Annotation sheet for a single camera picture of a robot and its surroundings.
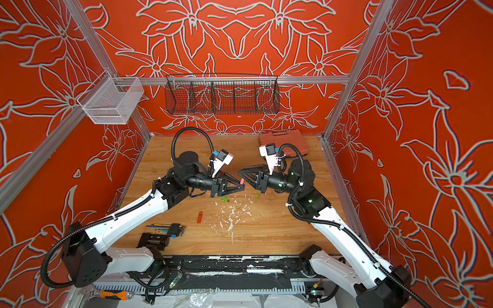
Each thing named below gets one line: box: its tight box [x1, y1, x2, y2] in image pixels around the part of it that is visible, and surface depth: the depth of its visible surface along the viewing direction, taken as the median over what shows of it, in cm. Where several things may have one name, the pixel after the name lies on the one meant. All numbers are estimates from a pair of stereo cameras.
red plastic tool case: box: [258, 128, 309, 158], surface depth 116 cm
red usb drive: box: [197, 211, 204, 224], surface depth 89 cm
